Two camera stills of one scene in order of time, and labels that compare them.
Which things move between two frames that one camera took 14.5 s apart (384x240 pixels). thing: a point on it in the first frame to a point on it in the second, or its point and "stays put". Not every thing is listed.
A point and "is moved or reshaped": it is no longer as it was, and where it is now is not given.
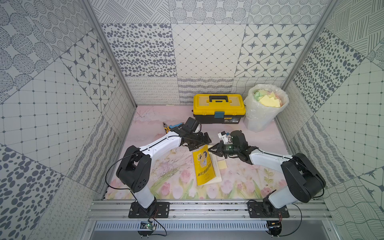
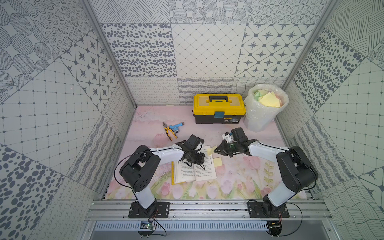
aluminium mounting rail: [207, 210] stays put
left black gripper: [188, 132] to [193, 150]
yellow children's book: [207, 169] is moved or reshaped
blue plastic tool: [171, 126] stays put
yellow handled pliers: [166, 128] stays put
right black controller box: [274, 227] stays put
